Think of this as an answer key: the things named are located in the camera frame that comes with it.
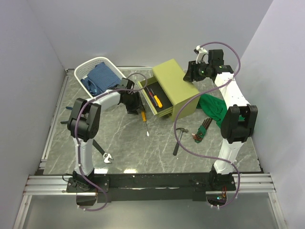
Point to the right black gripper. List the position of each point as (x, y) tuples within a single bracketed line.
[(189, 76)]

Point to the blue cloth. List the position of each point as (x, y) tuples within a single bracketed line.
[(100, 79)]

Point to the black adjustable wrench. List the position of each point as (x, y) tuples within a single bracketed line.
[(107, 158)]

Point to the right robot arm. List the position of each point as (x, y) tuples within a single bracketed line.
[(240, 117)]

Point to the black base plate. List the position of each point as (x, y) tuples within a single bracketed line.
[(136, 187)]

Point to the blue handled pliers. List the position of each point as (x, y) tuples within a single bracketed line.
[(65, 122)]

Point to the small black yellow screwdriver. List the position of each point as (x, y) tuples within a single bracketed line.
[(156, 99)]

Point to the green cloth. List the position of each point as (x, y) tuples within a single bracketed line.
[(213, 107)]

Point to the white plastic basket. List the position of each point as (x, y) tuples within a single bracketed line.
[(83, 69)]

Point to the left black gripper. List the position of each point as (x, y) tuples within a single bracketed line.
[(138, 104)]

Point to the aluminium frame rail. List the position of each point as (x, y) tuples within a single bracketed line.
[(39, 184)]

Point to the hex key set green holder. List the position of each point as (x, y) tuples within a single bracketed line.
[(201, 132)]

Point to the orange yellow screwdriver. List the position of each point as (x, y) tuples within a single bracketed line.
[(145, 121)]

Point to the red blue screwdriver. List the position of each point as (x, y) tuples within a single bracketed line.
[(149, 91)]

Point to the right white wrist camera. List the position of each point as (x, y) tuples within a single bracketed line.
[(201, 53)]

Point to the olive green tool chest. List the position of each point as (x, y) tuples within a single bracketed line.
[(168, 84)]

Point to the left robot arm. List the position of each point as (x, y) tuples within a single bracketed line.
[(84, 120)]

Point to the black handled hammer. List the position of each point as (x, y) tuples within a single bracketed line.
[(182, 130)]

